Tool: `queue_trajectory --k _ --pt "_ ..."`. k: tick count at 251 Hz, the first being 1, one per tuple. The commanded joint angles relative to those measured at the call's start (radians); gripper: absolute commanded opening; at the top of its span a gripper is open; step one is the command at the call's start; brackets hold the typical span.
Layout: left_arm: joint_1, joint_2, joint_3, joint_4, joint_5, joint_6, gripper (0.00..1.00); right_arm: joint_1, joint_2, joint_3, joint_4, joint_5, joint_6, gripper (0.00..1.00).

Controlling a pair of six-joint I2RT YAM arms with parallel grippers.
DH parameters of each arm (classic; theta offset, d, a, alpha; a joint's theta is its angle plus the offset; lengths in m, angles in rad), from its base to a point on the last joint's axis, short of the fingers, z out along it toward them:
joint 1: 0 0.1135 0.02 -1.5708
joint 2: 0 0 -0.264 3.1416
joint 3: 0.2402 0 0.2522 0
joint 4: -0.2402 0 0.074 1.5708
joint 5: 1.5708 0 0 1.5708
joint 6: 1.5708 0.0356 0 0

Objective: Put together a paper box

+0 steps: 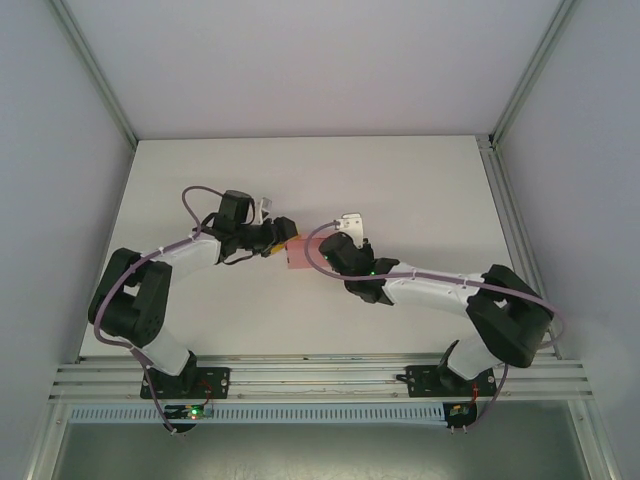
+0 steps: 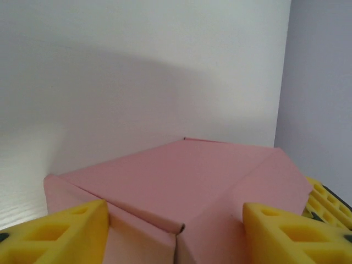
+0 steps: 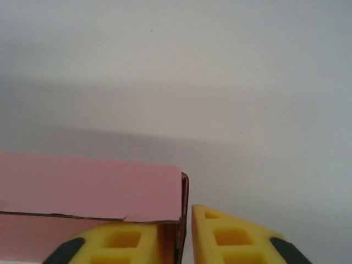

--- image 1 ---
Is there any pink paper box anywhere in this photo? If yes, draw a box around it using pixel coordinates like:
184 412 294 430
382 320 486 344
285 237 331 272

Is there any left circuit board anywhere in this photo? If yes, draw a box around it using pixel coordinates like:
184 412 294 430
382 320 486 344
164 403 214 421

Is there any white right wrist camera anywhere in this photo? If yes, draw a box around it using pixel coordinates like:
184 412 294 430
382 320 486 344
334 212 365 249

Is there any aluminium mounting rail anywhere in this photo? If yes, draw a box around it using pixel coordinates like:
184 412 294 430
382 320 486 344
47 353 596 404

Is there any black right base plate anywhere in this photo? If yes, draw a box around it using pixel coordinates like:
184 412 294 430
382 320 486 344
394 364 499 400

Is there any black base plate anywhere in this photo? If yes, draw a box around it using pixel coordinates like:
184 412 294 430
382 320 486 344
394 364 499 400
140 366 231 401

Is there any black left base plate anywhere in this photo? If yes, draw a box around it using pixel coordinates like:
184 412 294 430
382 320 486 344
140 366 231 401

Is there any white slotted cable duct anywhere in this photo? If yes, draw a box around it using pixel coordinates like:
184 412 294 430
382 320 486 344
67 403 447 425

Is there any aluminium side rail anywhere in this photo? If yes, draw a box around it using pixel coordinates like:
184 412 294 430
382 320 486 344
476 133 562 359

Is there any aluminium frame post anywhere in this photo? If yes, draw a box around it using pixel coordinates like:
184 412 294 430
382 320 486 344
488 0 577 147
48 0 138 147

